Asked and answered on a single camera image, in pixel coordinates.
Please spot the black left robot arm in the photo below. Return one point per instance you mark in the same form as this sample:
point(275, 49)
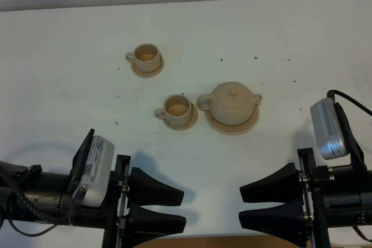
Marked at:
point(32, 195)

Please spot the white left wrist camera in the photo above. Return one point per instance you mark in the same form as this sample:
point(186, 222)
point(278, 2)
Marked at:
point(96, 173)

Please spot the beige cup saucer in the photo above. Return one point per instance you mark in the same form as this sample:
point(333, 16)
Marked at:
point(148, 74)
point(188, 125)

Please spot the far beige cup saucer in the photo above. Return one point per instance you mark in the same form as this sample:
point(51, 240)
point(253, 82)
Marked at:
point(148, 74)

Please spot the far beige teacup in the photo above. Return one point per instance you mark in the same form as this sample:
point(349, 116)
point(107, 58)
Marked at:
point(145, 58)

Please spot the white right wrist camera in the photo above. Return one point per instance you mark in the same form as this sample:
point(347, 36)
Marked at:
point(327, 130)

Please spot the beige teacup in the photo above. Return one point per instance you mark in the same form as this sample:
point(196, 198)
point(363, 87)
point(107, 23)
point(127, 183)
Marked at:
point(176, 111)
point(145, 58)

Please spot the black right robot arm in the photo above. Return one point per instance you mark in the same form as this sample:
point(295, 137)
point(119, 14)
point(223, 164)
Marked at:
point(346, 194)

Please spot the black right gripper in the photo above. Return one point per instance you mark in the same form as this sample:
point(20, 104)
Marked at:
point(287, 221)

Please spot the beige ceramic teapot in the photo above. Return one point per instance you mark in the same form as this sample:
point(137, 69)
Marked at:
point(230, 103)

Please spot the near beige teacup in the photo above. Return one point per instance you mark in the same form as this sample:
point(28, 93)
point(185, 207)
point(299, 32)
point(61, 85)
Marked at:
point(176, 111)

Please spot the near beige cup saucer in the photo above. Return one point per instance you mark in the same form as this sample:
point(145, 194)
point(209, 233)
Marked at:
point(188, 125)

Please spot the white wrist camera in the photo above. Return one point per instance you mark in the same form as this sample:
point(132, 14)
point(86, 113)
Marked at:
point(327, 130)
point(96, 173)

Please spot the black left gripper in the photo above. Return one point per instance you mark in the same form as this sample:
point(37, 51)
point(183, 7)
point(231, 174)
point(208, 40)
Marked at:
point(142, 224)

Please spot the large beige teapot saucer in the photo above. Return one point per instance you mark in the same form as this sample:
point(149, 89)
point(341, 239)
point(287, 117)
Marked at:
point(233, 129)

